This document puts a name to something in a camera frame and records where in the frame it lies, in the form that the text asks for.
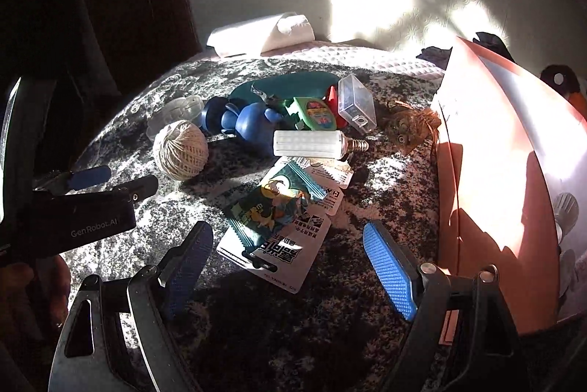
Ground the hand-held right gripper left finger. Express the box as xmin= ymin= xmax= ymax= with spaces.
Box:
xmin=48 ymin=220 xmax=214 ymax=392

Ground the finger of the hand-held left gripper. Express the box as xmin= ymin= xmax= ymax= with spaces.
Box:
xmin=34 ymin=165 xmax=112 ymax=195
xmin=107 ymin=174 xmax=159 ymax=204

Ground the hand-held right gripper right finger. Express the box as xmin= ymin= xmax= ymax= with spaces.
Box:
xmin=362 ymin=220 xmax=524 ymax=392

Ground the beige twine ball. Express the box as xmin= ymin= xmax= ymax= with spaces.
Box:
xmin=153 ymin=120 xmax=210 ymax=181

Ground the green cartoon snack packet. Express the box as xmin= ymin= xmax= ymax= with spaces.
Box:
xmin=223 ymin=160 xmax=325 ymax=244

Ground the person's left hand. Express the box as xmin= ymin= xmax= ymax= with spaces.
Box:
xmin=0 ymin=255 xmax=72 ymax=344

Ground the clear plastic dish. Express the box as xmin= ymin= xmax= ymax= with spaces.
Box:
xmin=147 ymin=95 xmax=204 ymax=140

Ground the white printed card pack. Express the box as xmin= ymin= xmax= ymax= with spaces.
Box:
xmin=215 ymin=213 xmax=332 ymax=294

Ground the blue toy figure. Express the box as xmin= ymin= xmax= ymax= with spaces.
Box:
xmin=199 ymin=97 xmax=284 ymax=155

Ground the brown furry crab toy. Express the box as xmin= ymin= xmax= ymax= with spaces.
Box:
xmin=386 ymin=98 xmax=444 ymax=155

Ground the white corn light bulb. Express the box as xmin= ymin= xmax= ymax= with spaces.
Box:
xmin=273 ymin=129 xmax=370 ymax=159

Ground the green toy gadget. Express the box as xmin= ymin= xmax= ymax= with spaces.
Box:
xmin=283 ymin=96 xmax=338 ymax=132

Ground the clear plastic case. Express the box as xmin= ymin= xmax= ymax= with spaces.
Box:
xmin=338 ymin=74 xmax=378 ymax=132

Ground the red plastic piece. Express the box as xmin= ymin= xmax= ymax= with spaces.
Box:
xmin=326 ymin=85 xmax=343 ymax=118

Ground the teal pouch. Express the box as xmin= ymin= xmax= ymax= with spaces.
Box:
xmin=229 ymin=71 xmax=343 ymax=105

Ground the white rolled paper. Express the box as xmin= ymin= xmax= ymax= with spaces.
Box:
xmin=206 ymin=11 xmax=316 ymax=58

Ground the white quilted bedspread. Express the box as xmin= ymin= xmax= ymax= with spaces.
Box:
xmin=202 ymin=43 xmax=446 ymax=85

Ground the dark cloth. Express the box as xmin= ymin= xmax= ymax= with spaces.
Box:
xmin=415 ymin=32 xmax=513 ymax=70

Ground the panda plush toy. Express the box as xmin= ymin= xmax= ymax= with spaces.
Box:
xmin=540 ymin=64 xmax=587 ymax=118

